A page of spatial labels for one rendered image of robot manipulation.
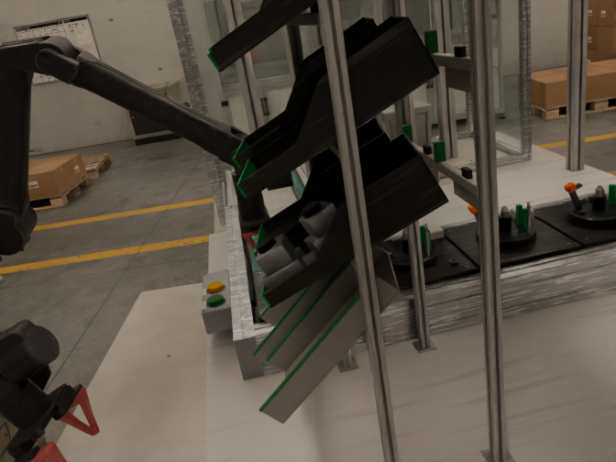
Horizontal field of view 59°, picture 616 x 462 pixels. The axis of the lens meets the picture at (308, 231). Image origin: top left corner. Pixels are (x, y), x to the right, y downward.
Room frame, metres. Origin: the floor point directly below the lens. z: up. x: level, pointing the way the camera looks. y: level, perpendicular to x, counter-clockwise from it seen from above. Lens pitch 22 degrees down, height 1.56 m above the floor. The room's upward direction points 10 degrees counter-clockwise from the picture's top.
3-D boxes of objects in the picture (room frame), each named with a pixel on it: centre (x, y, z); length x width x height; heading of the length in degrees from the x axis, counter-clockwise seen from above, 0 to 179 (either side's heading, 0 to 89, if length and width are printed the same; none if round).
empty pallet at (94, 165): (7.26, 3.12, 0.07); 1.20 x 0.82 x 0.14; 94
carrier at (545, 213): (1.23, -0.72, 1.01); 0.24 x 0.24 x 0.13; 6
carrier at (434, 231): (1.18, -0.23, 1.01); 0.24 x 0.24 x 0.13; 6
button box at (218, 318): (1.22, 0.25, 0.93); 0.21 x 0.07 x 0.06; 6
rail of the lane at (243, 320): (1.41, 0.21, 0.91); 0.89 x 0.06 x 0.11; 6
